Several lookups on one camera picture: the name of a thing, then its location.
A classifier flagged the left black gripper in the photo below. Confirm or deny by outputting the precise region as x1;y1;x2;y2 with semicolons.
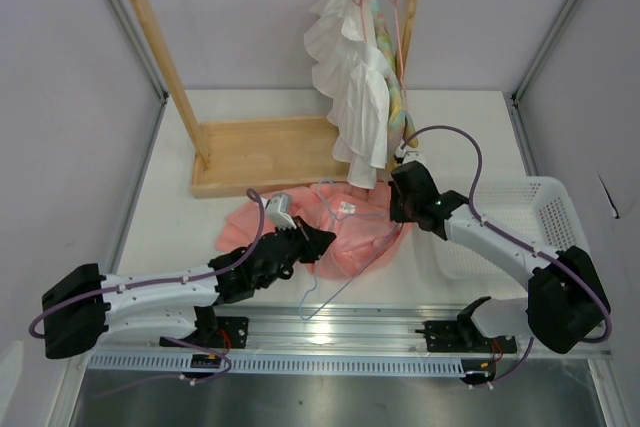
258;215;335;289

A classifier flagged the blue wire hanger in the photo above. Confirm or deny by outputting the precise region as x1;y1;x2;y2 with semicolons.
297;179;408;322

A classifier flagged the pink pleated skirt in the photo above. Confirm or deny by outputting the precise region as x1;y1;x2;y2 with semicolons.
214;181;414;281

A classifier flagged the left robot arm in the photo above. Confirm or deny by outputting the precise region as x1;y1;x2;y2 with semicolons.
38;217;336;360

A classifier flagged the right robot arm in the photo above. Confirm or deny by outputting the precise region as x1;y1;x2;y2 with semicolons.
390;161;613;354

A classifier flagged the pink hanger with floral garment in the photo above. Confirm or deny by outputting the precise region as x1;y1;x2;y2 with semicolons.
374;0;414;113

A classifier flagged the pastel floral garment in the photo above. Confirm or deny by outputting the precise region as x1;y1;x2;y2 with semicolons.
376;21;415;172

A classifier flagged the wooden clothes rack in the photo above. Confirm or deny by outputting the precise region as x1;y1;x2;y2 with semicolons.
130;0;418;198

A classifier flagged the white plastic basket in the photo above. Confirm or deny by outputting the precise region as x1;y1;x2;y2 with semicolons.
432;177;590;281

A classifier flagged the white ruffled garment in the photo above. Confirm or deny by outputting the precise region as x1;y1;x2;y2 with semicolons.
303;0;391;189

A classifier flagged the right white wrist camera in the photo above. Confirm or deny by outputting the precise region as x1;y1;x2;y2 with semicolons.
394;147;424;165

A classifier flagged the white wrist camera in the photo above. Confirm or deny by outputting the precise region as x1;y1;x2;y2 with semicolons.
394;147;424;165
262;192;297;230

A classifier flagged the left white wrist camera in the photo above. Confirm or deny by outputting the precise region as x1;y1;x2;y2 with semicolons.
262;192;297;230

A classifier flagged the aluminium mounting rail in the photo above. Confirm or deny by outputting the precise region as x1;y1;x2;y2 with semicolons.
67;300;614;361

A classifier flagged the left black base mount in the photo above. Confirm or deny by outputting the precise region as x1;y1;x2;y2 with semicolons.
182;316;250;350

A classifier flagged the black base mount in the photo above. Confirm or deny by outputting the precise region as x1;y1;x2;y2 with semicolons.
415;320;517;354
182;316;250;350

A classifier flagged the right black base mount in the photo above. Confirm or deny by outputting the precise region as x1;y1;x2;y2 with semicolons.
415;320;517;354

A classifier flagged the slotted cable duct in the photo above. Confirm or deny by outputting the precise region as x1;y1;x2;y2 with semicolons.
88;351;489;378

